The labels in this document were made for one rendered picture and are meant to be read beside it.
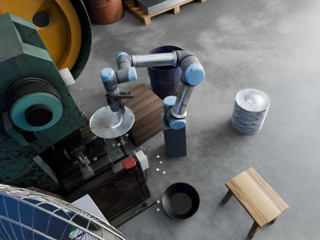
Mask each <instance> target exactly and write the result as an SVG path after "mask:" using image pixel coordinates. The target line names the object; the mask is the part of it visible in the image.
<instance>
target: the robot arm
mask: <svg viewBox="0 0 320 240"><path fill-rule="evenodd" d="M116 59H117V65H118V70H116V71H113V70H112V69H111V68H105V69H103V70H102V71H101V72H100V77H101V81H102V82H103V85H104V87H105V90H106V93H107V94H105V97H106V101H107V103H108V105H109V107H110V109H111V110H112V112H118V113H117V114H116V115H121V114H123V115H125V112H126V110H125V107H124V103H123V101H122V99H133V97H134V95H133V94H132V93H131V92H120V90H119V87H118V84H121V83H125V82H129V81H130V82H131V81H133V80H136V79H137V74H136V70H135V68H141V67H154V66H167V65H173V66H174V67H176V66H178V67H180V68H181V70H182V74H181V77H180V81H181V85H180V89H179V92H178V95H177V97H175V96H168V97H166V98H165V99H164V100H163V107H164V116H163V122H164V124H165V125H167V126H169V127H171V128H172V129H174V130H178V129H181V128H183V127H184V126H185V125H186V121H185V117H186V114H187V112H186V108H187V105H188V103H189V100H190V97H191V95H192V92H193V89H194V87H195V86H197V85H198V84H200V82H202V81H203V80H204V77H205V71H204V68H203V67H202V65H201V64H200V62H199V60H198V58H197V57H196V55H195V54H193V53H191V52H189V51H184V50H174V51H173V52H170V53H156V54H141V55H128V54H127V53H125V52H121V53H119V54H118V55H117V58H116Z"/></svg>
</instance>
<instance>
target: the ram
mask: <svg viewBox="0 0 320 240"><path fill-rule="evenodd" d="M83 127H85V125H83V126H81V127H80V128H78V129H77V130H75V131H74V132H72V133H71V134H69V135H68V136H66V137H65V138H63V139H61V140H60V142H63V141H65V140H67V139H69V138H71V137H73V136H75V135H77V134H79V133H81V132H82V130H81V128H83Z"/></svg>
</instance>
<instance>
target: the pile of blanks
mask: <svg viewBox="0 0 320 240"><path fill-rule="evenodd" d="M268 108H269V106H268V107H267V108H266V109H265V110H263V111H259V112H251V111H247V110H244V109H243V108H241V107H240V105H238V104H237V102H236V100H235V104H234V109H233V114H232V120H231V123H232V126H233V127H234V129H236V131H238V132H240V133H243V134H254V133H257V132H258V131H259V130H260V129H261V127H262V125H263V122H264V119H265V117H266V114H267V112H268Z"/></svg>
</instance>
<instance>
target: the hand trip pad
mask: <svg viewBox="0 0 320 240"><path fill-rule="evenodd" d="M122 165H123V167H124V168H125V169H126V170H129V169H131V168H132V167H134V166H135V165H136V162H135V160H134V159H133V158H132V157H130V158H128V159H126V160H125V161H123V162H122Z"/></svg>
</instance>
